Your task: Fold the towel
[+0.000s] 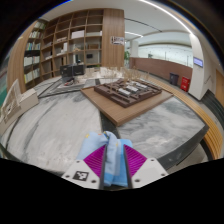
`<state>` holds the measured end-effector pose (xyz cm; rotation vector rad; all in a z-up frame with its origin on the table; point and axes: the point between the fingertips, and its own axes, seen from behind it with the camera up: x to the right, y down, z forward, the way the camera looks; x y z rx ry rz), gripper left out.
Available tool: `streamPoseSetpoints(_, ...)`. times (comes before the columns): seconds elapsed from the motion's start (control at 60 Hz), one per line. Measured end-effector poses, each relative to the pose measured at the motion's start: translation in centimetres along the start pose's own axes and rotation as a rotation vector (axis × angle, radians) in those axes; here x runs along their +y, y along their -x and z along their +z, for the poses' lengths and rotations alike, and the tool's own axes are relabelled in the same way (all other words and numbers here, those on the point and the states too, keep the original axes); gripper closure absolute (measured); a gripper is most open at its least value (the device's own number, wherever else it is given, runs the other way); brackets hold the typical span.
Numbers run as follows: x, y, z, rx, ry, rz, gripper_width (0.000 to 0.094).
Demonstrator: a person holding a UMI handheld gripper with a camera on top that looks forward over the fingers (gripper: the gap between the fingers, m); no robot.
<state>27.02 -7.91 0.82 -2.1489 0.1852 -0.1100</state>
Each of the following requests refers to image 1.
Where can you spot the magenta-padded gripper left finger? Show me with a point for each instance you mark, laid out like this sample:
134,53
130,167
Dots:
81,173

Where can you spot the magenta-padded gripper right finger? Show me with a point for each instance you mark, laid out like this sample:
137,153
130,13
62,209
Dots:
146,170

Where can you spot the light blue towel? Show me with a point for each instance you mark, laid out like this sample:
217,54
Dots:
115,156

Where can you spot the dark brown architectural model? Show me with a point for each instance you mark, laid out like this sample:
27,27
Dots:
128,93

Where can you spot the red bin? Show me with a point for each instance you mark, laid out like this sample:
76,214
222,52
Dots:
185,84

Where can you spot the dark bin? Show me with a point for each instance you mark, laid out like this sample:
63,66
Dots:
174,79

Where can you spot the white architectural model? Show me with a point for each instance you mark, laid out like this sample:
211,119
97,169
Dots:
16,103

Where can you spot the small white building model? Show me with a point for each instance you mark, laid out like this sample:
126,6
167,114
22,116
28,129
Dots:
100,72

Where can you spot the wooden shelf unit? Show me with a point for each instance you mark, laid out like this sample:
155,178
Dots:
66,40

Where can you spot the wall-mounted screen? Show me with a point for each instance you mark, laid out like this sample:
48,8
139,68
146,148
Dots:
198,62

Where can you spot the wall sign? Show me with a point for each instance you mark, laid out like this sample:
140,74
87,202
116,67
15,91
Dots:
117,40

